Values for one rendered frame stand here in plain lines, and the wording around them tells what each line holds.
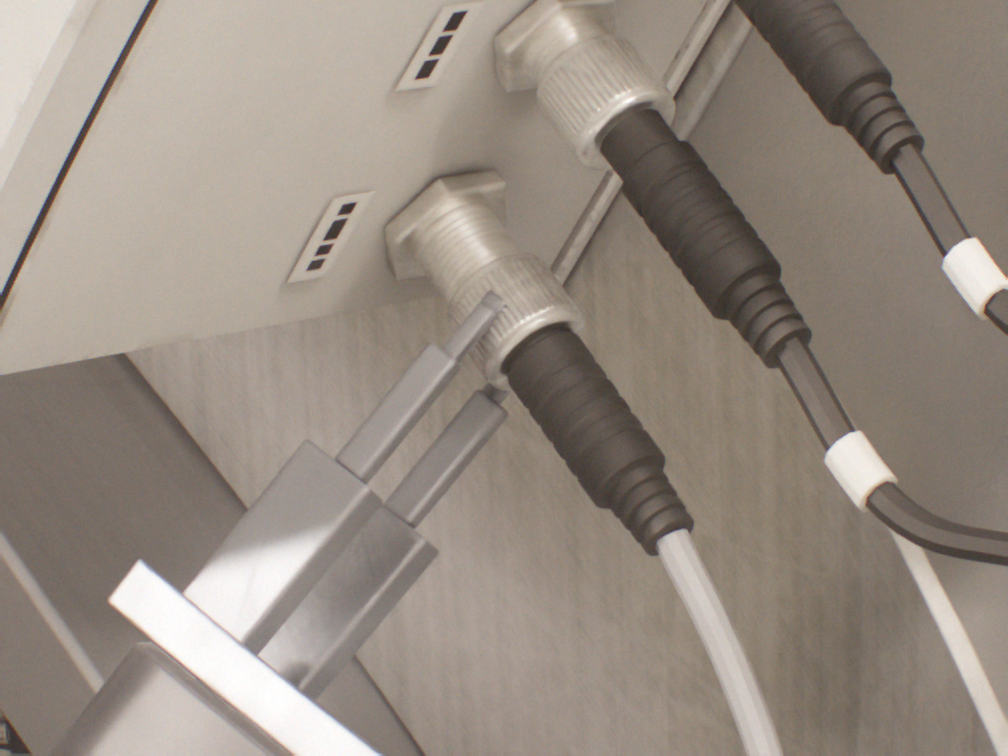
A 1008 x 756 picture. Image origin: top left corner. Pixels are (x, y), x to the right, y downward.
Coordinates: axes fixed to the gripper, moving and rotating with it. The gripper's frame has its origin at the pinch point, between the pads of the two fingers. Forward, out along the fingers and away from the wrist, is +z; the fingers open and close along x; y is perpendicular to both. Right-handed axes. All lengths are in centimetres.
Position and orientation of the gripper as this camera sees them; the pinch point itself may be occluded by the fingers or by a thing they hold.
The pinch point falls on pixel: (514, 323)
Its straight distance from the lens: 84.3
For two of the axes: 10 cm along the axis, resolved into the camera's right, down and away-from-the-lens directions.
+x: -3.2, -3.3, -8.9
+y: 7.0, 5.4, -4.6
